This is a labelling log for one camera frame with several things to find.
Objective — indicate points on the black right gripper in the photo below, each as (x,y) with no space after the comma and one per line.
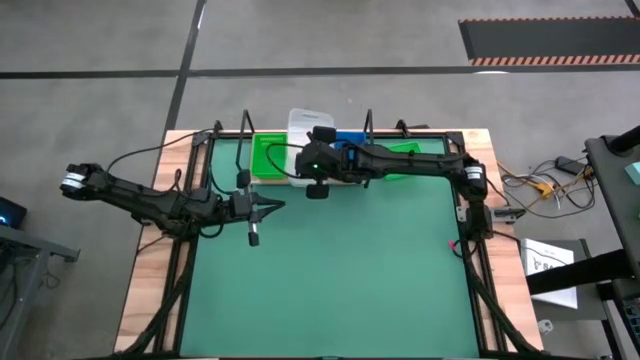
(322,162)

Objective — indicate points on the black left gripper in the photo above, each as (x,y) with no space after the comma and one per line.
(242,207)

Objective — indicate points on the blue slotted plastic basket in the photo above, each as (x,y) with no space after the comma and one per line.
(350,136)

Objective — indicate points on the clear plastic bin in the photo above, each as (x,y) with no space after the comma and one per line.
(302,125)

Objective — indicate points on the green slotted plastic basket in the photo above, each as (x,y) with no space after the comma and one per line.
(406,148)
(270,160)

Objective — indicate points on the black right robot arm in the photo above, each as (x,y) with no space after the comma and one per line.
(410,162)

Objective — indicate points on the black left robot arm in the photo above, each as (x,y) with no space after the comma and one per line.
(150,202)

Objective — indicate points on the green table mat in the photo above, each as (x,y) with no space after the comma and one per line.
(325,280)

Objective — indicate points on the small red connector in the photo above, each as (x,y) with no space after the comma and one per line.
(452,245)

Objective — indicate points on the white printed cardboard box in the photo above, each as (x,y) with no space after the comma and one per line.
(535,255)

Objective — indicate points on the grey side table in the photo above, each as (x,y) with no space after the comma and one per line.
(30,250)

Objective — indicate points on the black power adapter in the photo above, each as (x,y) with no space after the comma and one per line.
(567,164)

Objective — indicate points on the dark device with blue light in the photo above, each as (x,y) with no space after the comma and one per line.
(10,212)

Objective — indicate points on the black floor mat striped edge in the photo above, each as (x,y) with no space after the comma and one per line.
(550,40)

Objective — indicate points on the small white floor object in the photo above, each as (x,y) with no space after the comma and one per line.
(545,326)

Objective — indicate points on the black metal beam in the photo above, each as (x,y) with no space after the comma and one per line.
(580,272)

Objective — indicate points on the black equipment cart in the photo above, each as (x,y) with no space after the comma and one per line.
(615,190)

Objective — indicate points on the small teal object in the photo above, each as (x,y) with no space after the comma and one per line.
(634,173)

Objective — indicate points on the wooden shelf with black frame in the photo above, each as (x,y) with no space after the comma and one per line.
(270,181)

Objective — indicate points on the black aluminium rig frame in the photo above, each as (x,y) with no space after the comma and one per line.
(455,137)

